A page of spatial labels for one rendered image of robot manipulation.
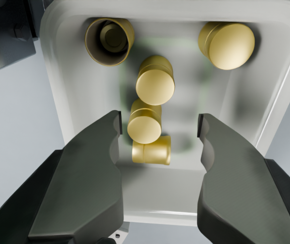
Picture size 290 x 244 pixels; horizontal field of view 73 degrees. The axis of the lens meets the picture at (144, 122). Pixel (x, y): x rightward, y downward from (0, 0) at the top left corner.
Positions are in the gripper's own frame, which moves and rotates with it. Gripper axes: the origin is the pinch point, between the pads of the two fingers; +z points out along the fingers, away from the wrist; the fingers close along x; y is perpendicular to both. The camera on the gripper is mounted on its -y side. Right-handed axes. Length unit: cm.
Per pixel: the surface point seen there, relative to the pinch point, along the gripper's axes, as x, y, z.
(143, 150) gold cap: -1.4, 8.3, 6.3
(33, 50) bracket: -9.9, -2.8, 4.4
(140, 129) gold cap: -1.7, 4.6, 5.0
